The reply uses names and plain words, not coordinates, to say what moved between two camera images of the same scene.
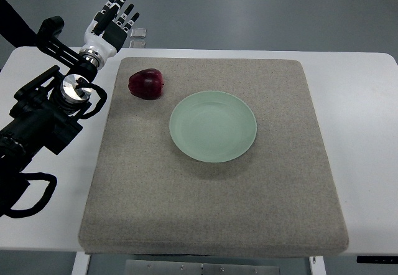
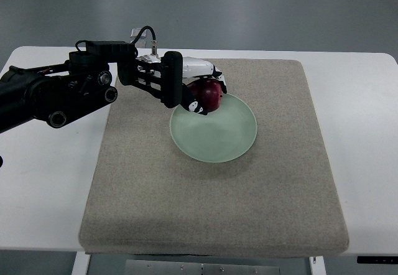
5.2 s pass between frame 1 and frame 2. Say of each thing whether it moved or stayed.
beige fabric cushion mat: stayed
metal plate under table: stayed
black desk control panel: stayed
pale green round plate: stayed
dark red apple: moved
